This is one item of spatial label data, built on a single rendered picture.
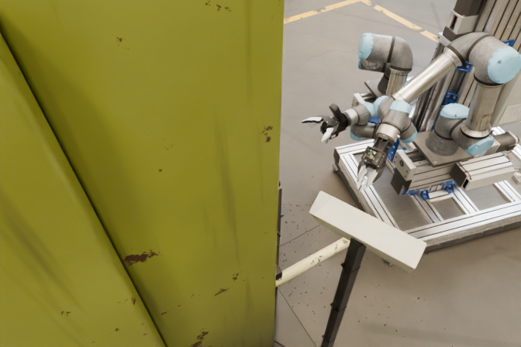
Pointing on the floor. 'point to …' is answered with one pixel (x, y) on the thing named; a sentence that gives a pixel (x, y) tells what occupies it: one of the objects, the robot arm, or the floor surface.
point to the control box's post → (345, 288)
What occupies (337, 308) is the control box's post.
